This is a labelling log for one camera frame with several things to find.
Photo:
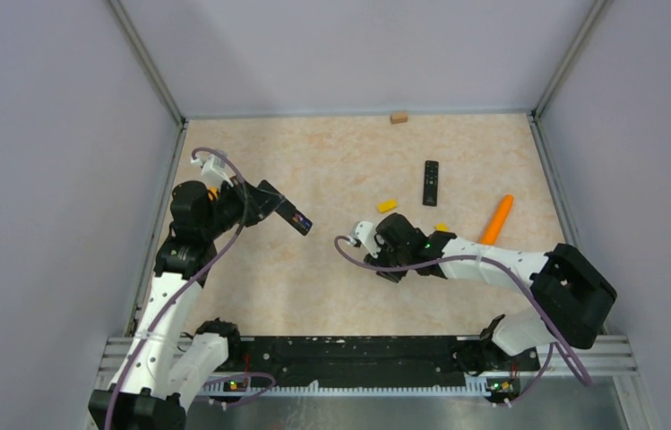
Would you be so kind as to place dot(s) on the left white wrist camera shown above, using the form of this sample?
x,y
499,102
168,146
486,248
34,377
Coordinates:
x,y
214,170

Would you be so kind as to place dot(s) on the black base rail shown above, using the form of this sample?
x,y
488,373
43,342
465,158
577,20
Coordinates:
x,y
380,362

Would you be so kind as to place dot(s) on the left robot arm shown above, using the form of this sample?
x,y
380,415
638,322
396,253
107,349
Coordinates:
x,y
153,389

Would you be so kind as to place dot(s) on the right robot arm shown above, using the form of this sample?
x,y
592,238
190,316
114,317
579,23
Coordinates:
x,y
569,299

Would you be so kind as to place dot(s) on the brown wooden block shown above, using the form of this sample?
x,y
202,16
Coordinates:
x,y
399,118

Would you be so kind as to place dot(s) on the purple blue battery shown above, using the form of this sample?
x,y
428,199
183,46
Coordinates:
x,y
308,226

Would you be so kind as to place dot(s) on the black remote control with buttons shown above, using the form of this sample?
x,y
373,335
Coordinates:
x,y
430,183

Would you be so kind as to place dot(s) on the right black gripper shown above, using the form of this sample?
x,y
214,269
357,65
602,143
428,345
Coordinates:
x,y
378,262

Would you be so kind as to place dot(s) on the orange red small block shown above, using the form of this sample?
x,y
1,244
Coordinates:
x,y
213,193

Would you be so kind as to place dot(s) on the orange toy microphone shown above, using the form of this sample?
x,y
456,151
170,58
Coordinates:
x,y
497,221

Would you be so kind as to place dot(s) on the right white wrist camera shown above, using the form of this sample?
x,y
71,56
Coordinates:
x,y
362,235

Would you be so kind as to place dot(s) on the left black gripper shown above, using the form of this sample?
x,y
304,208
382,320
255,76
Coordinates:
x,y
261,203

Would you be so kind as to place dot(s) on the green gold battery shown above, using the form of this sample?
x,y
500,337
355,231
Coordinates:
x,y
300,220

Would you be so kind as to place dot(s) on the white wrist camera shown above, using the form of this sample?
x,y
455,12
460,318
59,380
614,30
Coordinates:
x,y
214,170
362,235

